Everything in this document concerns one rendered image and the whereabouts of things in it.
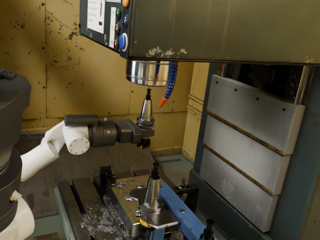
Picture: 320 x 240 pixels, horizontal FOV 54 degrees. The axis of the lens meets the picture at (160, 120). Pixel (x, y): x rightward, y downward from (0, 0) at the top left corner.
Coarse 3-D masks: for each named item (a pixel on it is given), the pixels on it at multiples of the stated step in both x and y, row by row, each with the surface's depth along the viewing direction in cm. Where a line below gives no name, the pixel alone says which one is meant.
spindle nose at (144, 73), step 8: (128, 64) 97; (136, 64) 94; (144, 64) 93; (152, 64) 93; (160, 64) 94; (168, 64) 95; (128, 72) 98; (136, 72) 95; (144, 72) 94; (152, 72) 94; (160, 72) 95; (168, 72) 96; (128, 80) 99; (136, 80) 96; (144, 80) 95; (152, 80) 95; (160, 80) 95; (168, 80) 97
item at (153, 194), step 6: (150, 180) 74; (156, 180) 73; (150, 186) 74; (156, 186) 74; (150, 192) 74; (156, 192) 74; (144, 198) 75; (150, 198) 74; (156, 198) 74; (150, 204) 74; (156, 204) 75
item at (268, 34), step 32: (160, 0) 61; (192, 0) 64; (224, 0) 68; (256, 0) 71; (288, 0) 75; (96, 32) 82; (160, 32) 64; (192, 32) 67; (224, 32) 70; (256, 32) 74; (288, 32) 79; (288, 64) 83
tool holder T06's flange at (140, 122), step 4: (140, 120) 105; (144, 120) 105; (148, 120) 105; (152, 120) 106; (136, 124) 108; (140, 124) 106; (144, 124) 105; (148, 124) 105; (152, 124) 107; (144, 128) 105; (148, 128) 105
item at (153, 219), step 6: (168, 210) 75; (150, 216) 73; (156, 216) 73; (162, 216) 73; (168, 216) 73; (174, 216) 74; (150, 222) 71; (156, 222) 71; (162, 222) 71; (168, 222) 71; (174, 222) 72; (156, 228) 69; (162, 228) 70
